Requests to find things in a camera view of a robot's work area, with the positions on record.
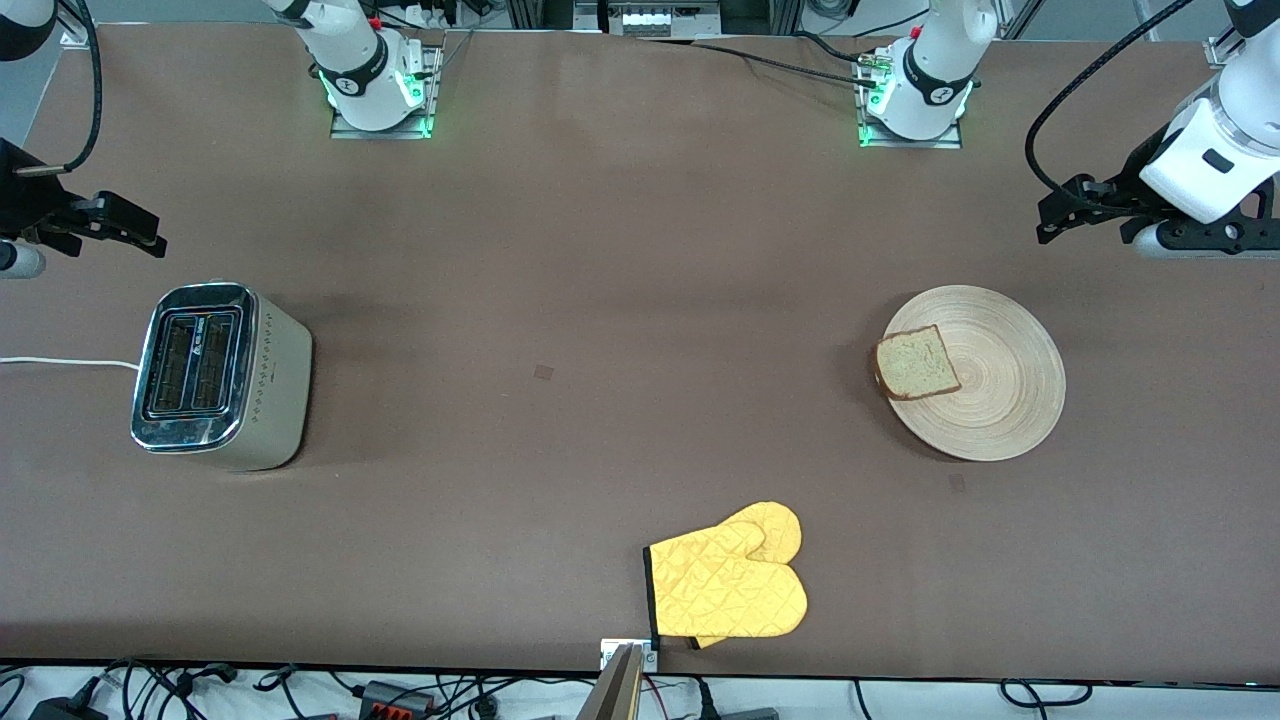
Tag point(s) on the round wooden plate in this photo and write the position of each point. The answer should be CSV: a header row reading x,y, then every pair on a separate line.
x,y
1000,385

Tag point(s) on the aluminium frame behind table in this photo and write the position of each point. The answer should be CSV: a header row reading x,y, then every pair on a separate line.
x,y
545,12

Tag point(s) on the small metal edge bracket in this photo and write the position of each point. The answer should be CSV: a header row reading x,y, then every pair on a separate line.
x,y
608,652

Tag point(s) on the bread slice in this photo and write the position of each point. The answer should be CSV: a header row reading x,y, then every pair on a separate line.
x,y
915,365

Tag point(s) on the silver two-slot toaster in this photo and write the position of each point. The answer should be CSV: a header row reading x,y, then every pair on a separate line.
x,y
270,390

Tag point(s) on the wooden beam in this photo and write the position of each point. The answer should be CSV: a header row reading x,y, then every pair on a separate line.
x,y
615,690

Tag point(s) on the yellow quilted oven mitt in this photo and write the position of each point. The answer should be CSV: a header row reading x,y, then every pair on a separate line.
x,y
730,590

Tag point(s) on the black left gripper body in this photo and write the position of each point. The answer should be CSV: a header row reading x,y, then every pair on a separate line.
x,y
1131,188

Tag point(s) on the white power strip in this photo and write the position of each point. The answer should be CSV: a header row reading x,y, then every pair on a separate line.
x,y
650,20

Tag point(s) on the metal table corner bracket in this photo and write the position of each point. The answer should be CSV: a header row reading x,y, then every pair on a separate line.
x,y
75,38
1222,52

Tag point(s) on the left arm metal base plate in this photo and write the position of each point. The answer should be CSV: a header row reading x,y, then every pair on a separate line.
x,y
915,143

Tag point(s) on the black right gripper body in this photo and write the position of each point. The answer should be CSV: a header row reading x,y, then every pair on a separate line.
x,y
22,198

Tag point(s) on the black power adapter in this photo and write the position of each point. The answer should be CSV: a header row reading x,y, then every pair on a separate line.
x,y
65,710

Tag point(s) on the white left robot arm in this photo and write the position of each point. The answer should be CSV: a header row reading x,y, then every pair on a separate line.
x,y
935,70

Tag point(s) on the black orange connector box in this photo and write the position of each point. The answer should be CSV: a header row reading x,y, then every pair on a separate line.
x,y
395,698

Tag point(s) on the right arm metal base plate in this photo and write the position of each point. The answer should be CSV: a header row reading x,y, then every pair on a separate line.
x,y
380,133

